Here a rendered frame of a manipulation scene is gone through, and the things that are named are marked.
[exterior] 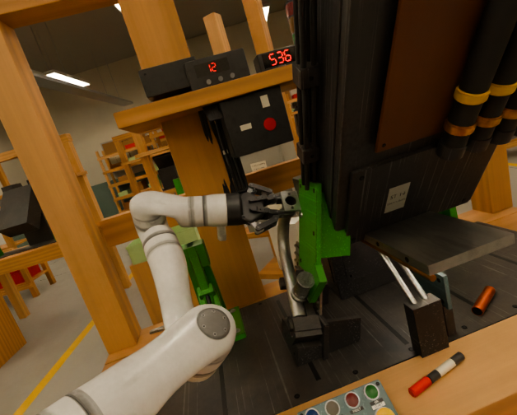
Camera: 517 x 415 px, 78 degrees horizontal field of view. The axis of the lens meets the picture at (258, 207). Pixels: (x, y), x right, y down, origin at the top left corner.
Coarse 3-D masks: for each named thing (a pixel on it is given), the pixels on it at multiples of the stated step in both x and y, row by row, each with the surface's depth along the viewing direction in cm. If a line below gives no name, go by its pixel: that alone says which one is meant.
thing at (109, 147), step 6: (288, 96) 1015; (294, 108) 1024; (132, 138) 1026; (102, 144) 1026; (108, 144) 1027; (126, 144) 1029; (108, 150) 1031; (114, 150) 1032; (114, 156) 1036; (132, 156) 1038; (114, 162) 1040; (120, 162) 1041
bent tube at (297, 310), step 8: (280, 192) 75; (288, 192) 76; (296, 192) 76; (288, 200) 77; (296, 200) 74; (288, 208) 73; (296, 208) 73; (280, 224) 81; (288, 224) 81; (280, 232) 82; (288, 232) 82; (280, 240) 82; (288, 240) 83; (280, 248) 82; (288, 248) 82; (280, 256) 82; (288, 256) 81; (288, 264) 79; (288, 272) 78; (288, 280) 77; (288, 288) 76; (288, 296) 75; (296, 304) 73; (296, 312) 72; (304, 312) 72
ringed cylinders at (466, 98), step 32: (512, 0) 37; (480, 32) 41; (512, 32) 42; (480, 64) 43; (512, 64) 44; (480, 96) 46; (512, 96) 50; (448, 128) 51; (480, 128) 52; (512, 128) 53; (448, 160) 54
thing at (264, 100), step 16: (240, 96) 83; (256, 96) 84; (272, 96) 85; (224, 112) 83; (240, 112) 84; (256, 112) 85; (272, 112) 86; (224, 128) 90; (240, 128) 85; (256, 128) 86; (272, 128) 86; (288, 128) 87; (240, 144) 86; (256, 144) 86; (272, 144) 87
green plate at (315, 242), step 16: (304, 192) 71; (320, 192) 63; (304, 208) 71; (320, 208) 64; (304, 224) 72; (320, 224) 64; (304, 240) 73; (320, 240) 65; (336, 240) 67; (304, 256) 73; (320, 256) 66; (336, 256) 68
